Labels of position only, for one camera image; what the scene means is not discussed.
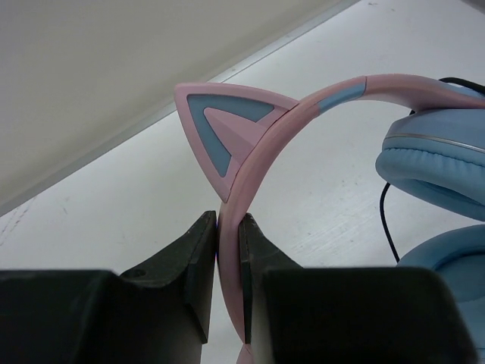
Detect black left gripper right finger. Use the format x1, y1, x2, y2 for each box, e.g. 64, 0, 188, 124
238, 215, 480, 363

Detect pink blue cat-ear headphones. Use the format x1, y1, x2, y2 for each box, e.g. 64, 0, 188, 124
174, 74, 484, 363

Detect thin black headphone cable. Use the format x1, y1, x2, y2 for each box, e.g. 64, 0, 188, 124
380, 77, 485, 263

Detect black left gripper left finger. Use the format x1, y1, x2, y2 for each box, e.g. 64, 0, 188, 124
1, 211, 217, 363

